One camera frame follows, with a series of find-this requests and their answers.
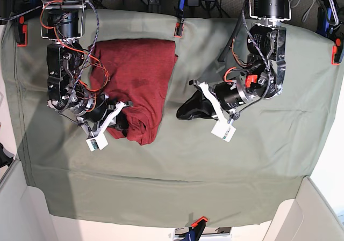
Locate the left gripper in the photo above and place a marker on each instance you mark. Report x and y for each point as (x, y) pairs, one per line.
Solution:
(230, 94)

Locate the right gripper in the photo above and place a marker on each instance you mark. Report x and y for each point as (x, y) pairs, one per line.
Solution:
(104, 106)

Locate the red T-shirt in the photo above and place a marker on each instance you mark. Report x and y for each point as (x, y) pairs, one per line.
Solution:
(140, 70)

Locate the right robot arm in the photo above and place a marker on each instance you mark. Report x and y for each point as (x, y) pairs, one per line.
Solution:
(62, 23)

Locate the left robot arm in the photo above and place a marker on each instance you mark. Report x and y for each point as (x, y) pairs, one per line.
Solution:
(257, 45)

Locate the green table cloth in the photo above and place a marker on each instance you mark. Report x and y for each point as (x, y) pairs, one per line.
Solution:
(187, 172)

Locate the bottom blue orange clamp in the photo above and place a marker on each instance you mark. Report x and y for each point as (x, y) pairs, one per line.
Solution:
(196, 229)

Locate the left orange black clamp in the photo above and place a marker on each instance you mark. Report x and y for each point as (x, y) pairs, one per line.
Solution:
(20, 32)

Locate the orange black clamp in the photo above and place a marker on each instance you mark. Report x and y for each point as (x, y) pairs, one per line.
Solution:
(20, 32)
(337, 52)

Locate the right blue clamp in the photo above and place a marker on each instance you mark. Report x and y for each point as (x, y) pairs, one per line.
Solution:
(322, 24)

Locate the right orange black clamp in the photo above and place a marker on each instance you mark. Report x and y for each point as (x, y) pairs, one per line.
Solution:
(337, 52)

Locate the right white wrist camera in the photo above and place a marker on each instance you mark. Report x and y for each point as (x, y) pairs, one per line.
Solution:
(104, 128)

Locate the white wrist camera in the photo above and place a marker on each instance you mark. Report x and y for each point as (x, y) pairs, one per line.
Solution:
(223, 128)
(104, 128)

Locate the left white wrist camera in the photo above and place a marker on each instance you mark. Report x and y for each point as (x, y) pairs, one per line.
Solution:
(223, 128)

